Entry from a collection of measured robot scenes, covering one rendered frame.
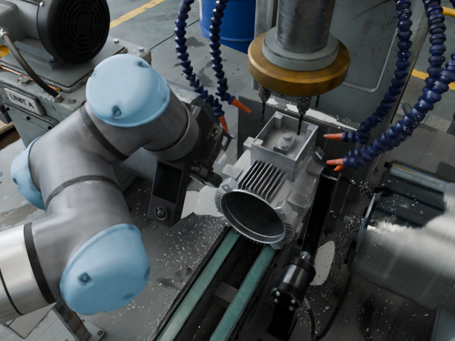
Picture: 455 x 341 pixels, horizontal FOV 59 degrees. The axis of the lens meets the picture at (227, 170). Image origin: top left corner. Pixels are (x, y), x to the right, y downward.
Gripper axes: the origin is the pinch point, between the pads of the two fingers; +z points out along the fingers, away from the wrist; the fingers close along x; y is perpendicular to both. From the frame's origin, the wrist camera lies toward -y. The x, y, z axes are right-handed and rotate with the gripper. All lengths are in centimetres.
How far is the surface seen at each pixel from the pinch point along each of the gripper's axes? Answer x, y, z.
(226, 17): 98, 120, 151
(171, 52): 69, 52, 72
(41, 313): 14.8, -31.9, -5.8
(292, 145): -7.8, 16.2, 14.3
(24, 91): 52, 3, 3
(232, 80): 37, 48, 69
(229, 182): 0.0, 3.0, 10.0
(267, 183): -7.1, 6.0, 11.3
